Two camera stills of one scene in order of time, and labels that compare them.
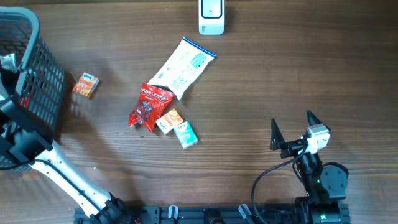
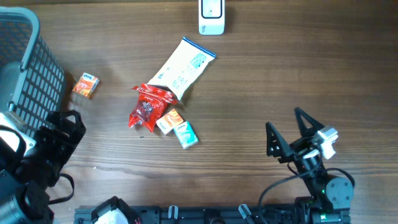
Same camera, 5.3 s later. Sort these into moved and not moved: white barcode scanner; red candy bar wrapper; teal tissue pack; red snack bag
Moved: red candy bar wrapper; red snack bag
Not moved: white barcode scanner; teal tissue pack
